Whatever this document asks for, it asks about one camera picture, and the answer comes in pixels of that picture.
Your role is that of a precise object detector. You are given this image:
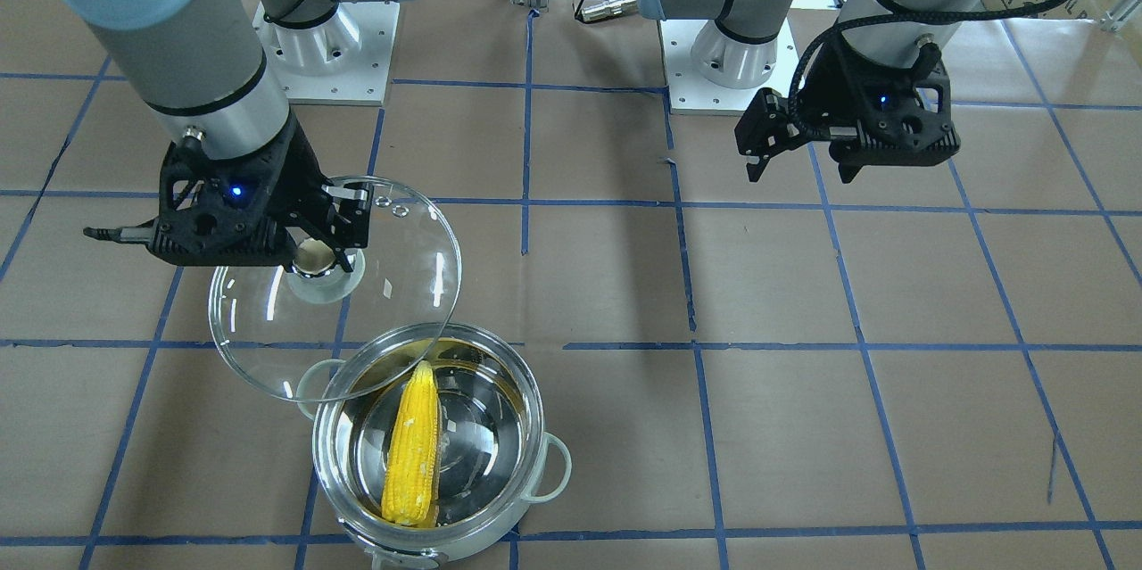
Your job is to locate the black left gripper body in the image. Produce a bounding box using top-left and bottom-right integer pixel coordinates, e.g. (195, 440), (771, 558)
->
(734, 35), (960, 183)

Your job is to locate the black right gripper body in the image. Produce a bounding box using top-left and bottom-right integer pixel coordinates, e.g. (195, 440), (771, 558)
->
(83, 120), (372, 268)

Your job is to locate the glass pot lid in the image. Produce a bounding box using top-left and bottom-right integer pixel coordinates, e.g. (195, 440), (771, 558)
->
(207, 176), (463, 403)

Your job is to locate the yellow corn cob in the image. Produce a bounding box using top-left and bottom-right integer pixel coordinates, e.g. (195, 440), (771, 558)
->
(380, 361), (441, 528)

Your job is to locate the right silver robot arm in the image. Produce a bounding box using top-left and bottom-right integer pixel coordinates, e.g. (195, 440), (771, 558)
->
(63, 0), (409, 273)

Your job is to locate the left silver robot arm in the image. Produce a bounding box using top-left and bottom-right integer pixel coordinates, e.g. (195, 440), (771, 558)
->
(637, 0), (1069, 183)

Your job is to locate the pale green cooking pot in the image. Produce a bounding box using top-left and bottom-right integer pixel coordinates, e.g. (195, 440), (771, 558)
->
(311, 326), (574, 569)

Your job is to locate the silver cylindrical connector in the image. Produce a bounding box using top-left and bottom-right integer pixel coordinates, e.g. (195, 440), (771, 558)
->
(576, 0), (640, 24)

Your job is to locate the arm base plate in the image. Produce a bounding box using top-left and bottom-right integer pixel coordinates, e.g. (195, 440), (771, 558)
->
(254, 2), (402, 107)
(659, 19), (799, 117)

